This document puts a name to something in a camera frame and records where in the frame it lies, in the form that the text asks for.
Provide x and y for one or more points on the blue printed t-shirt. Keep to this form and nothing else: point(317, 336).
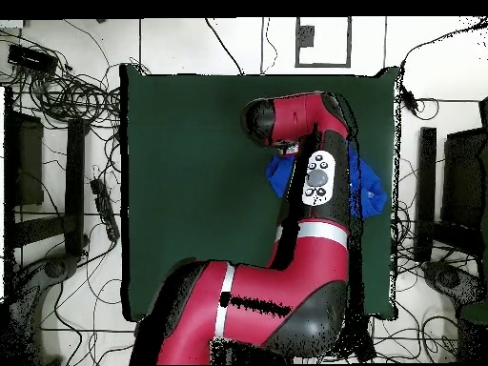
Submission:
point(371, 190)

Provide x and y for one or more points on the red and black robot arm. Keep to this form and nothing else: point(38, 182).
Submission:
point(274, 297)

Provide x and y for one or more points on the dark green table cloth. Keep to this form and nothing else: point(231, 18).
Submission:
point(190, 171)

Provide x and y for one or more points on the black power adapter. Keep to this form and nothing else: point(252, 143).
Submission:
point(408, 100)

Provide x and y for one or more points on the black power strip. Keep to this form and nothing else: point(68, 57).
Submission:
point(105, 207)

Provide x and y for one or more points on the black chair base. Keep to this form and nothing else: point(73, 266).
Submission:
point(53, 268)
point(446, 278)

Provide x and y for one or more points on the black electronics box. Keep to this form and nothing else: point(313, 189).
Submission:
point(32, 59)

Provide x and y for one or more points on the grey square frame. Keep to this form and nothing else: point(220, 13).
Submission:
point(297, 42)

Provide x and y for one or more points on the black wooden furniture frame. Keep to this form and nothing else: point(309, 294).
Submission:
point(426, 190)
point(74, 171)

